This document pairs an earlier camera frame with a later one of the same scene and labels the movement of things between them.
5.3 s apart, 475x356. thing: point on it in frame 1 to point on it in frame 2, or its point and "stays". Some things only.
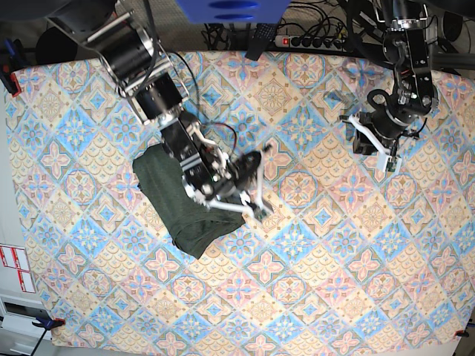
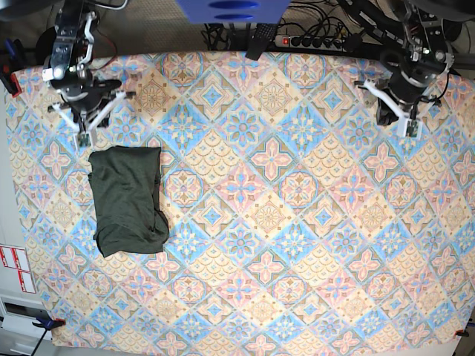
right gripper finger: [361, 144] to [384, 115]
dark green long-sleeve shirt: [194, 226] to [125, 183]
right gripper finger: [384, 154] to [370, 83]
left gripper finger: [260, 194] to [116, 99]
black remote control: [262, 38] stays
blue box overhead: [233, 11] stays
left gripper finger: [223, 205] to [57, 107]
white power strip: [309, 41] stays
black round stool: [53, 45] stays
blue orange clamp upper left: [12, 60] stays
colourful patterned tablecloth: [361, 251] stays
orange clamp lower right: [462, 333] stays
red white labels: [15, 258] stays
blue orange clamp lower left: [47, 323] stays
